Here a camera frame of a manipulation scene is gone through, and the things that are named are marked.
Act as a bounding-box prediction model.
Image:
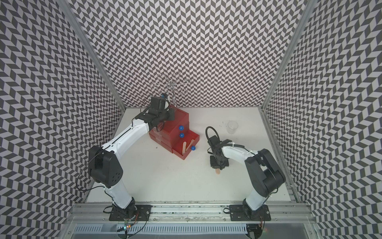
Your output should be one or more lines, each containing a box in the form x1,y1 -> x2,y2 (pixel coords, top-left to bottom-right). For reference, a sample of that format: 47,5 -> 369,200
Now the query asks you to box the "red plastic drawer cabinet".
149,105 -> 189,153

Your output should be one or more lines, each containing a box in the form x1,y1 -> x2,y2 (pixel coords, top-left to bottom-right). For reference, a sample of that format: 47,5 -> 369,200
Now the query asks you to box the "red bottom drawer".
172,130 -> 200,160

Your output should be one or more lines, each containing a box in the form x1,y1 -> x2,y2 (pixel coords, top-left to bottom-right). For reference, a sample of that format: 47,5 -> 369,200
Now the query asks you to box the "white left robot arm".
88,93 -> 175,210

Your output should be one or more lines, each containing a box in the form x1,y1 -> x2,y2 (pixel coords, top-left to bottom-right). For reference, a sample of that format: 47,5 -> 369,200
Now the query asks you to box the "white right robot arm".
207,135 -> 286,211

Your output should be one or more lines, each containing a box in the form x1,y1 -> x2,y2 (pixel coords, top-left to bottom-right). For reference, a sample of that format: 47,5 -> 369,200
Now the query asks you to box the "clear drinking glass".
226,120 -> 239,134

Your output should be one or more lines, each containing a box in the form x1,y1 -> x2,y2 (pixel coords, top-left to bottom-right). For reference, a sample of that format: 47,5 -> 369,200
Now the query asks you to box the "chrome wire stand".
150,71 -> 192,107

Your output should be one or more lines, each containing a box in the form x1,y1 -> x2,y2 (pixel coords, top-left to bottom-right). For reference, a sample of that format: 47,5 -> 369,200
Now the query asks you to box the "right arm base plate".
228,205 -> 271,222

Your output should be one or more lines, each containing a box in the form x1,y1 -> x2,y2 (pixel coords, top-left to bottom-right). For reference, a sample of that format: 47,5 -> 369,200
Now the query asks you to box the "aluminium front rail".
65,201 -> 316,224

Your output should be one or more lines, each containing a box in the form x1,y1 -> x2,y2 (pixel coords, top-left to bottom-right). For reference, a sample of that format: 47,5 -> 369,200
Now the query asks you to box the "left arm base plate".
109,204 -> 152,222

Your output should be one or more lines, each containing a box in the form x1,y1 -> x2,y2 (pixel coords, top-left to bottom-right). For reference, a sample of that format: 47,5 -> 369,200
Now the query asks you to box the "aluminium corner post left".
56,0 -> 126,111

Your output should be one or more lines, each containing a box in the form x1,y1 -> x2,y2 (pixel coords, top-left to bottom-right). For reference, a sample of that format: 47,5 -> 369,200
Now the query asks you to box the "aluminium corner post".
56,0 -> 126,111
261,0 -> 318,111

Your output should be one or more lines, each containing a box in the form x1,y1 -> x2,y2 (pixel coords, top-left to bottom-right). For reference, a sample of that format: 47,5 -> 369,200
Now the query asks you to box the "aluminium corner post right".
261,0 -> 318,111

